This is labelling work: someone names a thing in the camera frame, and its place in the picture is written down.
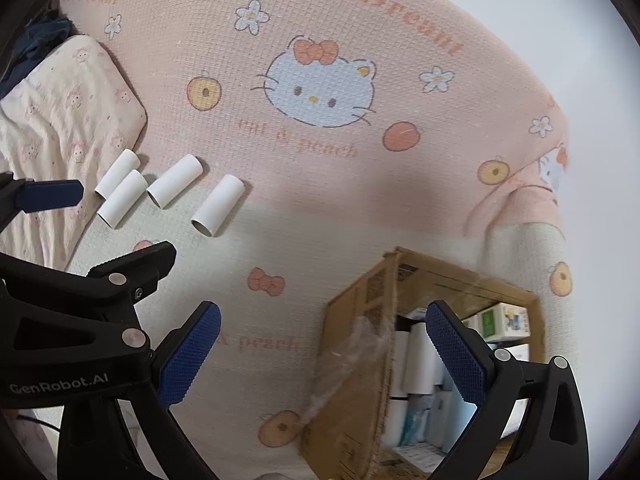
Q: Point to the brown cardboard box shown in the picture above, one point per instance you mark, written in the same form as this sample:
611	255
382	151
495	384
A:
350	340

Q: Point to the cream cartoon-print cloth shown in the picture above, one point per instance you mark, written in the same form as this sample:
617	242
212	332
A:
60	110

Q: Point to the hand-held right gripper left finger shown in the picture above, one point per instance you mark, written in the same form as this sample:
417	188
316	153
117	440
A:
190	355

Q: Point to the blue and yellow print carton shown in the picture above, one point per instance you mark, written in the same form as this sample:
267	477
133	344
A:
515	319

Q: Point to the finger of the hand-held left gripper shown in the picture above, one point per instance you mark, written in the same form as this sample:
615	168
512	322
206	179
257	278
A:
130	272
50	195

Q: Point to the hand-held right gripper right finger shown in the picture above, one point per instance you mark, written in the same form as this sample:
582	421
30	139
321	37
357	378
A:
455	355

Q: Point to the pile of white rolls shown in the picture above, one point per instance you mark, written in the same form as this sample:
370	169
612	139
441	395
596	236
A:
422	360

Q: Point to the white cardboard tube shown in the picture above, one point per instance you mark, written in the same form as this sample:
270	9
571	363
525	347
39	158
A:
175	181
122	198
117	174
218	205

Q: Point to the dark blue cloth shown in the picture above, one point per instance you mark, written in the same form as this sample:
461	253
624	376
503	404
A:
42	37

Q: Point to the pink cat print blanket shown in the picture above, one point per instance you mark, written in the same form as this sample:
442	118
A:
325	185

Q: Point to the green and white carton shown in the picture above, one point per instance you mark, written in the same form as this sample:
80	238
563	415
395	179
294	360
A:
489	321

